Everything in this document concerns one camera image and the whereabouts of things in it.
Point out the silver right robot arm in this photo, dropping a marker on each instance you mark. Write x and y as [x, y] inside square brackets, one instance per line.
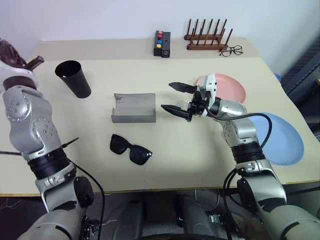
[232, 107]

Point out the black plastic cup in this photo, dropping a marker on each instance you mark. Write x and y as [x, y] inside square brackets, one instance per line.
[77, 85]

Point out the black box with coloured buttons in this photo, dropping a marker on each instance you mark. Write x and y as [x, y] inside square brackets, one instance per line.
[157, 51]

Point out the blue round container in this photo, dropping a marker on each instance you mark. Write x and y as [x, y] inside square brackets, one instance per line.
[278, 76]

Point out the black sunglasses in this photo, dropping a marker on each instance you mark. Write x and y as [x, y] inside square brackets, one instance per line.
[118, 145]

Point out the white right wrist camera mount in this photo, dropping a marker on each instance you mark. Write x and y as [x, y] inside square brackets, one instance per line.
[211, 85]

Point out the small metal clamp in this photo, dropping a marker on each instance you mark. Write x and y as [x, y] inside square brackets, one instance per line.
[215, 218]

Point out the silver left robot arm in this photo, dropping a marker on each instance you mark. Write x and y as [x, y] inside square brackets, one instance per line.
[25, 112]

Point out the dark rounded shell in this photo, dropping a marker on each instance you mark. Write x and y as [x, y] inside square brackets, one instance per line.
[195, 217]

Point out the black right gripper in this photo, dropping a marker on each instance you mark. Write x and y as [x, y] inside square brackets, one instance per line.
[198, 102]

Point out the pink plate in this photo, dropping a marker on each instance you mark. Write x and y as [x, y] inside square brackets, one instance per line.
[230, 87]

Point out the brown wooden peg rack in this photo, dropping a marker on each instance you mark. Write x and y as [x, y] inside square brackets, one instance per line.
[202, 47]

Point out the blue plate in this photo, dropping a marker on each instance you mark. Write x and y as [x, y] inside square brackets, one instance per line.
[285, 140]

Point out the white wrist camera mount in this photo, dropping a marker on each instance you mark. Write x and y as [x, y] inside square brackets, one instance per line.
[211, 85]
[15, 72]

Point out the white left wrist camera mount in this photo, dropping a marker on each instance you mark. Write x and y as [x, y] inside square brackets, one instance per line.
[15, 72]

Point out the thin-framed clear eyeglasses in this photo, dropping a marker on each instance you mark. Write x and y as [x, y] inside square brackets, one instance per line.
[226, 53]

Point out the grey glasses case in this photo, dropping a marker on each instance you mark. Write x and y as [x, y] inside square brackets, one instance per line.
[135, 107]

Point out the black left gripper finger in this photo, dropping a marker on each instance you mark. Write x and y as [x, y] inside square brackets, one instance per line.
[10, 55]
[35, 63]

